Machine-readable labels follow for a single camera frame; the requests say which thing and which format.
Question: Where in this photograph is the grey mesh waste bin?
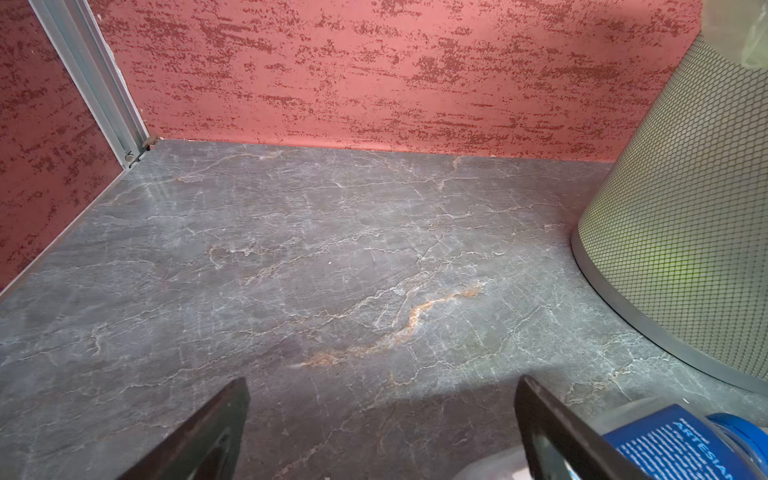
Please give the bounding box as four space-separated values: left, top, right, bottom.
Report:
571 37 767 394

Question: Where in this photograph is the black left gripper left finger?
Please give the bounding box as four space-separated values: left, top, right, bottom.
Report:
120 377 250 479

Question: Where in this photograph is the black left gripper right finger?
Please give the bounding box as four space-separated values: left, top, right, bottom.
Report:
514 375 647 480

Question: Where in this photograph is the Fiji bottle blue cap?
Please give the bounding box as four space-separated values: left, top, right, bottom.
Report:
455 397 768 480

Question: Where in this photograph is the left aluminium corner post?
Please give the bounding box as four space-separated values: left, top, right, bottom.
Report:
29 0 150 170

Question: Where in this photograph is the clear bin liner bag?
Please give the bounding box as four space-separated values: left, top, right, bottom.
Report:
701 0 767 70

